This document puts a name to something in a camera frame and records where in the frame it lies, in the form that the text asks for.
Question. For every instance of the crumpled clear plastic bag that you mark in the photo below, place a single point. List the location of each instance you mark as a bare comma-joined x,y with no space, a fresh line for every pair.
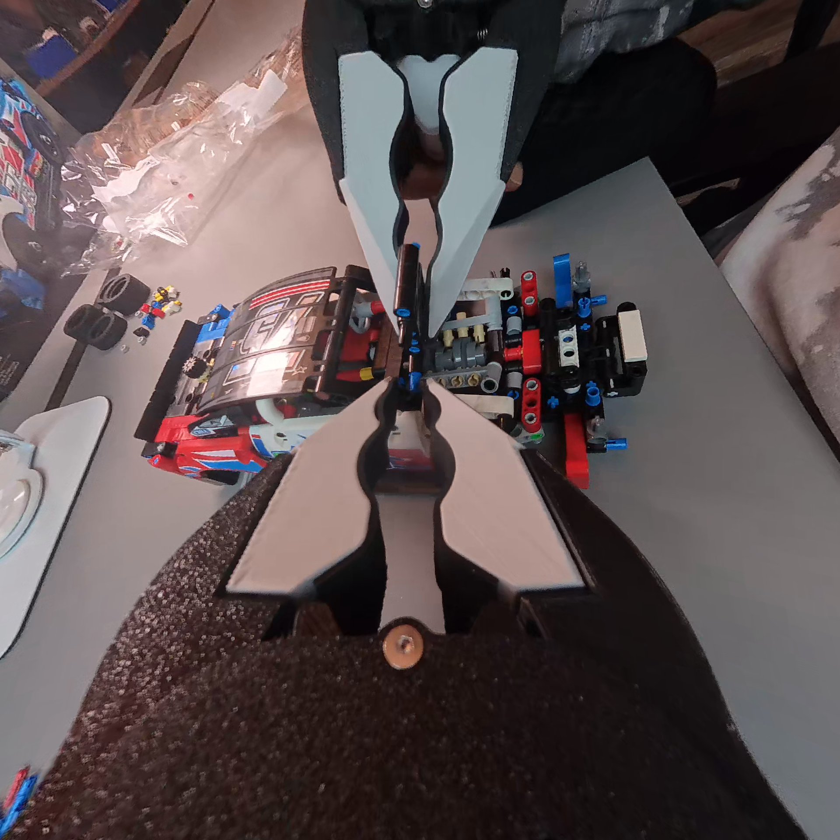
197,131

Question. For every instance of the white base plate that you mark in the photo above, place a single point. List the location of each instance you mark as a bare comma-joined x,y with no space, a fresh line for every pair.
65,459

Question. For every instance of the pile of small toy pins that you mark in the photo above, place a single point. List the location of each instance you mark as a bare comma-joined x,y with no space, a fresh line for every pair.
16,791

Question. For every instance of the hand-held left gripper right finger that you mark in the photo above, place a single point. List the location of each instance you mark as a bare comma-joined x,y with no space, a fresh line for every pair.
505,518

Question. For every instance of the white stand bracket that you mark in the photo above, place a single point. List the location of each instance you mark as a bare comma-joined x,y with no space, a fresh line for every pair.
13,499

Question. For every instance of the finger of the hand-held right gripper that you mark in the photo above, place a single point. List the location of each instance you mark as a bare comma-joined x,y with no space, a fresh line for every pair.
472,164
364,144

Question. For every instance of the toy brick race car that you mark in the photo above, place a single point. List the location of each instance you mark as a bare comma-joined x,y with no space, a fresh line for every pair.
275,341

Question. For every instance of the black toy tire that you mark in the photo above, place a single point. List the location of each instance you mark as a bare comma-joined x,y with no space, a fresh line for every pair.
98,328
128,292

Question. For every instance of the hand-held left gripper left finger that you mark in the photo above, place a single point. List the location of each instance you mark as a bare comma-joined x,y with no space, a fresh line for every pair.
308,512

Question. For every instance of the person's right hand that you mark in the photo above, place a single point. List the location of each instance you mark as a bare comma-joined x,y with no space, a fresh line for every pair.
420,174

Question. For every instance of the person's black clothing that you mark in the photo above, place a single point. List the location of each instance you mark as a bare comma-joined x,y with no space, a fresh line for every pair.
623,144

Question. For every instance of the toy car packaging box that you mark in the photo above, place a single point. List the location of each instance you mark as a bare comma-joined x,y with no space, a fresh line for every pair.
26,197

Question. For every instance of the black toy beam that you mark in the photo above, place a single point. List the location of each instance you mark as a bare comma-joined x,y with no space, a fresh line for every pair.
407,282

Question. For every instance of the pile of assorted toy pieces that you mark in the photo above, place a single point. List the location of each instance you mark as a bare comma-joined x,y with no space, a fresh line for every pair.
157,308

